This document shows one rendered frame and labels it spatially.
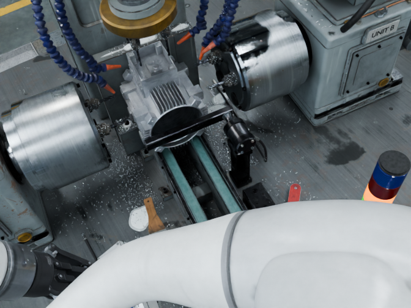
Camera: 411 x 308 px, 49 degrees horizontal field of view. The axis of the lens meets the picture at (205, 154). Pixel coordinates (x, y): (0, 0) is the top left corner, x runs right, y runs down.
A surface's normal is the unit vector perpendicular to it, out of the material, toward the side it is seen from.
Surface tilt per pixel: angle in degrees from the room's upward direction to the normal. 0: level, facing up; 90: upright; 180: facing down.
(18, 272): 66
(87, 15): 90
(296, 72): 77
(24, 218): 89
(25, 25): 0
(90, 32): 90
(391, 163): 0
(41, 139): 36
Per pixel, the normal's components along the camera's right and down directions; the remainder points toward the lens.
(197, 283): -0.64, 0.15
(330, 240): -0.47, -0.54
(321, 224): -0.40, -0.74
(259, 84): 0.38, 0.53
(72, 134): 0.23, 0.07
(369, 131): -0.07, -0.57
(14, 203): 0.42, 0.72
